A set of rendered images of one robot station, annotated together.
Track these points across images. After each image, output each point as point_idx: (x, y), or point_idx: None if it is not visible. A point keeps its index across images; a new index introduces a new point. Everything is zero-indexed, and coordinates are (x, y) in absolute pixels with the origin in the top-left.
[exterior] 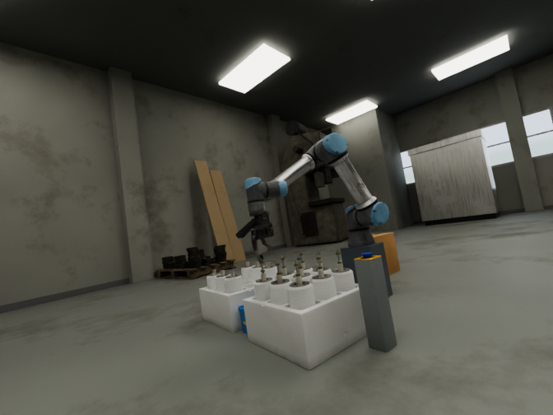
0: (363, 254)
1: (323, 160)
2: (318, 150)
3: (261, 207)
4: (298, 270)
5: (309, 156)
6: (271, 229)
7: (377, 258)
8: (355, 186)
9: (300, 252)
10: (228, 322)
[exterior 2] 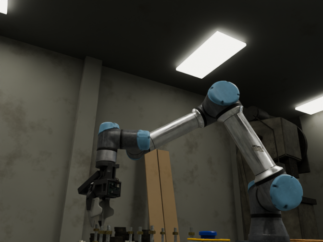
0: (199, 232)
1: (213, 115)
2: (204, 102)
3: (107, 156)
4: (108, 241)
5: (197, 111)
6: (116, 187)
7: (219, 241)
8: (249, 149)
9: (162, 230)
10: None
